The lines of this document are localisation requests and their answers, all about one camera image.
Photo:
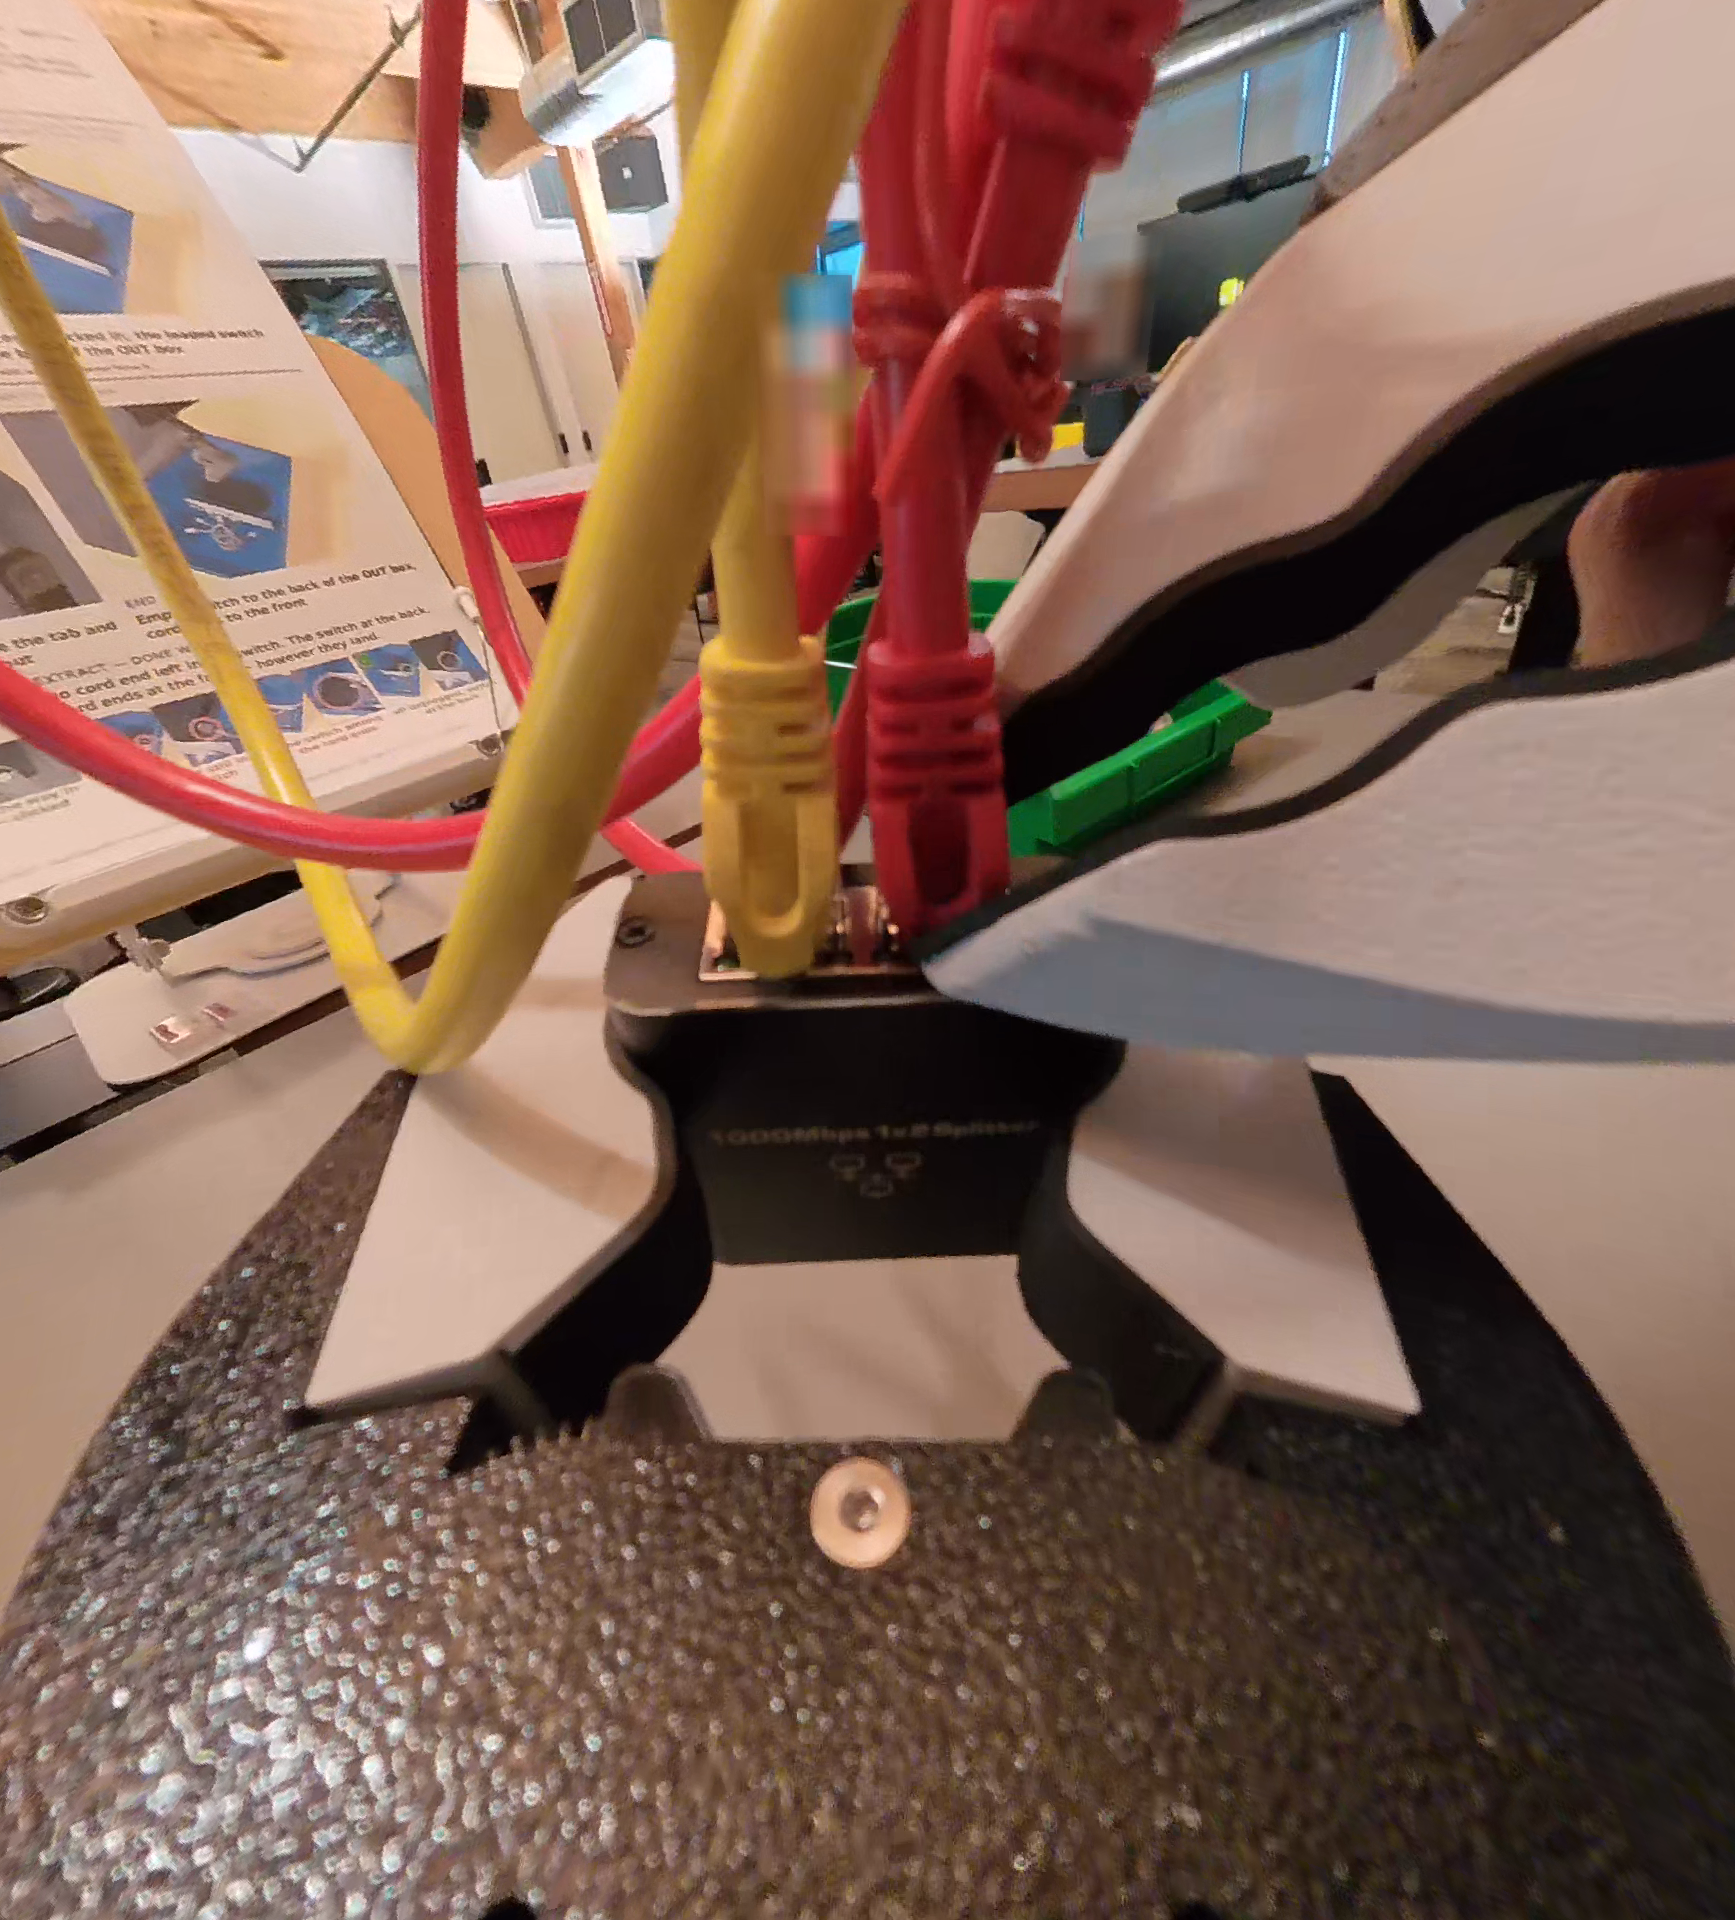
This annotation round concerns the black ethernet splitter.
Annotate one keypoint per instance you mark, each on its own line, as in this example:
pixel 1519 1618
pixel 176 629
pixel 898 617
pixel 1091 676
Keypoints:
pixel 868 1197

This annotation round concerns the printed instruction sheet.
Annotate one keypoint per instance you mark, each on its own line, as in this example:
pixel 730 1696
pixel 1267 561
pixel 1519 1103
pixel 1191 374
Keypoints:
pixel 59 452

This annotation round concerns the small black box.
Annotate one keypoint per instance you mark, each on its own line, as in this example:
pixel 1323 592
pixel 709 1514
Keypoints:
pixel 1116 417

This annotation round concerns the white stand base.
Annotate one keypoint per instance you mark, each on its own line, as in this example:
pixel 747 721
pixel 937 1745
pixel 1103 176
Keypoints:
pixel 117 1034

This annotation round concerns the person's right hand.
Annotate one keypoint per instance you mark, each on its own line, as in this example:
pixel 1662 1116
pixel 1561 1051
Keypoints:
pixel 1662 554

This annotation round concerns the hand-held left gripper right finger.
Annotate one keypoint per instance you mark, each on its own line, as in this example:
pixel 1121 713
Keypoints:
pixel 1227 1249

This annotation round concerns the green plastic bin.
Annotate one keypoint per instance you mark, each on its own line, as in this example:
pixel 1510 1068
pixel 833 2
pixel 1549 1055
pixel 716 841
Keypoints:
pixel 1140 770

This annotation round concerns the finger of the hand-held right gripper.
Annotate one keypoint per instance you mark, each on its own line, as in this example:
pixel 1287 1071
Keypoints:
pixel 1487 868
pixel 1406 300

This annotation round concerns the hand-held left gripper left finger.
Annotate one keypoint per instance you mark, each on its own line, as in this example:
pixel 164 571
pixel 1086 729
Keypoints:
pixel 510 1197

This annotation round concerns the black monitor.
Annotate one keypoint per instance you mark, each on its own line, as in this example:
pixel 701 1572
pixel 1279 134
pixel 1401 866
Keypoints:
pixel 1197 289

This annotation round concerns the red plastic bin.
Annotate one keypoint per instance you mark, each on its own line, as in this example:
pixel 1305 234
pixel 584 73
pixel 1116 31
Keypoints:
pixel 536 527

